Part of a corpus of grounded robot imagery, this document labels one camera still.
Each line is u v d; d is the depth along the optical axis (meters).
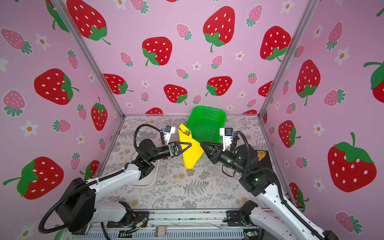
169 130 0.67
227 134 0.55
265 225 0.56
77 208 0.41
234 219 0.73
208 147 0.62
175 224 0.73
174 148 0.65
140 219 0.73
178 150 0.65
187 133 0.67
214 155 0.54
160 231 0.69
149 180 0.82
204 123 1.16
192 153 0.67
